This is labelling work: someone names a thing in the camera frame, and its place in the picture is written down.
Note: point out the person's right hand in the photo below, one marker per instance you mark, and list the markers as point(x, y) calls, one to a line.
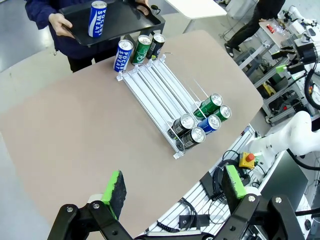
point(58, 25)

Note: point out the black power adapter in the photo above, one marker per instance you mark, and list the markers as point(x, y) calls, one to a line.
point(207, 183)

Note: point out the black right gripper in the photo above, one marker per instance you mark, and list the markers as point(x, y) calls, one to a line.
point(308, 53)

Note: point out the person in black clothes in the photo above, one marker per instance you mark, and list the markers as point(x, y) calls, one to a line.
point(250, 27)

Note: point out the person's left hand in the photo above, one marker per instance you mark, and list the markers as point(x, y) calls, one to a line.
point(143, 8)

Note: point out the aluminium frame workstation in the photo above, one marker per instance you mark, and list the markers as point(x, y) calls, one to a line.
point(268, 100)

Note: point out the white sloped can rack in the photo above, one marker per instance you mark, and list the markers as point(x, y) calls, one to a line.
point(150, 95)

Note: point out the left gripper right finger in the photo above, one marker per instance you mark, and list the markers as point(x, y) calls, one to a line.
point(232, 190)

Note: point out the small black box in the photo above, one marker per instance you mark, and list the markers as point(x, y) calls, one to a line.
point(192, 221)

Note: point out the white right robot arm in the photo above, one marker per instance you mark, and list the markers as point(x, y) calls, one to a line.
point(300, 130)

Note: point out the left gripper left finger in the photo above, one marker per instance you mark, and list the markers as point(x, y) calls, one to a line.
point(117, 195)

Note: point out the white slotted robot base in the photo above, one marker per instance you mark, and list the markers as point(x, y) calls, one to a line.
point(192, 200)

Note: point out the dark grey panel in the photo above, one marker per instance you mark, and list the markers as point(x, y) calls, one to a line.
point(285, 185)

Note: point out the blue Pocari Sweat can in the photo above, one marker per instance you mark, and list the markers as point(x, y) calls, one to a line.
point(122, 57)
point(97, 22)
point(208, 125)

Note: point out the cluttered background bench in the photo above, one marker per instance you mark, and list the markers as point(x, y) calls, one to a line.
point(275, 37)

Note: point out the yellow emergency stop button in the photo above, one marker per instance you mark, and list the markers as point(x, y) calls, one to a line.
point(246, 162)

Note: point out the green Chilsung cider can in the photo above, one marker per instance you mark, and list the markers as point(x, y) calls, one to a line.
point(224, 112)
point(207, 106)
point(140, 51)

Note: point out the person in purple jacket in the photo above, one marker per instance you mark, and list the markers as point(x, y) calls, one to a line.
point(62, 50)

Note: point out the black serving tray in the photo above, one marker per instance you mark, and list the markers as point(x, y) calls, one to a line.
point(120, 22)

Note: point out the large white table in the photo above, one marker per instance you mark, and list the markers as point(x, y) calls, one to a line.
point(195, 8)

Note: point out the person's right forearm purple sleeve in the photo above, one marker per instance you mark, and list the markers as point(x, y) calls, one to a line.
point(37, 10)

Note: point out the black Pepsi can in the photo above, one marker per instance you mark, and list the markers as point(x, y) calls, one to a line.
point(191, 140)
point(181, 126)
point(155, 48)

